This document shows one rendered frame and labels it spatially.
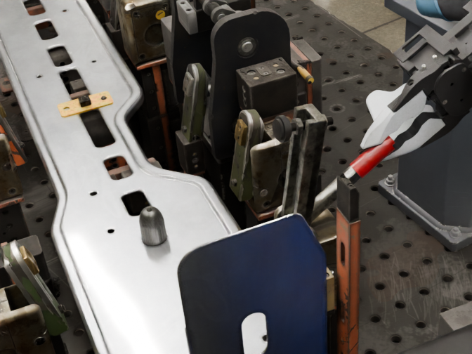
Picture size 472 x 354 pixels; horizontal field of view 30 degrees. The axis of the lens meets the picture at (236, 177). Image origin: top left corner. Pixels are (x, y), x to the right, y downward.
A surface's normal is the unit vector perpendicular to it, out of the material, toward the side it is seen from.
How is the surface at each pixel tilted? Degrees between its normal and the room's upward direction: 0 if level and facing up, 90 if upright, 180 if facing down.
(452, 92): 90
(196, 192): 0
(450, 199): 90
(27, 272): 90
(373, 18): 0
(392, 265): 0
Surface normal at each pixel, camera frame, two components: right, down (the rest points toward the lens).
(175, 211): -0.07, -0.78
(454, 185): -0.23, 0.62
